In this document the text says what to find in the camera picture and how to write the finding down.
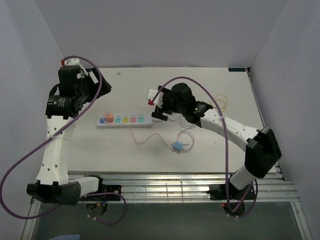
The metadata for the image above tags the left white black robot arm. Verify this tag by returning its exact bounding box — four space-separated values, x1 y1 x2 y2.
26 65 112 206

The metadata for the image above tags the yellow thin cable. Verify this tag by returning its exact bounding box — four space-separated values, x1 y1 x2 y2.
211 93 229 113

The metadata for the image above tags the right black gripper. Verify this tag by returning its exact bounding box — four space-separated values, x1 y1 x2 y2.
151 86 185 121

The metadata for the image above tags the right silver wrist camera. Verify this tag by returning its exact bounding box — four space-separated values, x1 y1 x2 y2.
146 89 164 108

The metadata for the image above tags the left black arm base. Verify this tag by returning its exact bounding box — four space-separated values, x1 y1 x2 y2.
79 184 122 202

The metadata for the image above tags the white colourful power strip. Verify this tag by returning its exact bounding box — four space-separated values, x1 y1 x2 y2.
96 112 154 129

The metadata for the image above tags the pink charger cable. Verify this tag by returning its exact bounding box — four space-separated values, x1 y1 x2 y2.
128 126 196 153

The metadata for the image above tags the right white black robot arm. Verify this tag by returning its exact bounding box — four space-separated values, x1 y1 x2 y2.
147 83 282 199

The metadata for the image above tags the blue charger plug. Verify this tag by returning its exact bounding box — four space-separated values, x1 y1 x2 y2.
171 140 184 152

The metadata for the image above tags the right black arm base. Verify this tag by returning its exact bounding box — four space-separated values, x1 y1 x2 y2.
206 184 255 200

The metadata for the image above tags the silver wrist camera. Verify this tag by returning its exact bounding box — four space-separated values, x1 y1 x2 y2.
146 89 164 108
61 57 89 79

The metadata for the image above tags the right blue corner label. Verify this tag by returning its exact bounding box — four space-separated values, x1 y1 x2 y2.
228 67 247 72

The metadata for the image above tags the pink charger plug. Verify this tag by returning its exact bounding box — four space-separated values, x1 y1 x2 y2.
104 112 115 124

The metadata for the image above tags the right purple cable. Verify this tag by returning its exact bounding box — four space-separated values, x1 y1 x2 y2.
148 76 259 217

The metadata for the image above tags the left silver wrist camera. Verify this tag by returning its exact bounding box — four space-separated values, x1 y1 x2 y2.
61 57 89 79

